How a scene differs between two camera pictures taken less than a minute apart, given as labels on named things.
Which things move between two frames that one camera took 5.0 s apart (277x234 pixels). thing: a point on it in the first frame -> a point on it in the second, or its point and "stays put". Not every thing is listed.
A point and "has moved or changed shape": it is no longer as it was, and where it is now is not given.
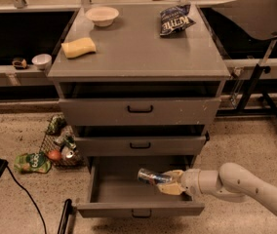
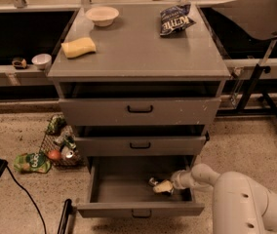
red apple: (55, 155) stays put
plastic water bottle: (152, 178) has moved or changed shape
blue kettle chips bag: (174, 19) stays put
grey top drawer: (137, 111) stays put
